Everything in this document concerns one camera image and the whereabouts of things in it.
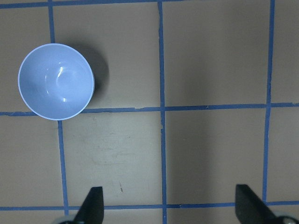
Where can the blue bowl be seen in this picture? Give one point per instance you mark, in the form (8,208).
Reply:
(55,81)

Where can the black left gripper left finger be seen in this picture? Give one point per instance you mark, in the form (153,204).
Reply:
(92,209)

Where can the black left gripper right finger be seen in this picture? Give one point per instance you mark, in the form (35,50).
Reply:
(250,209)

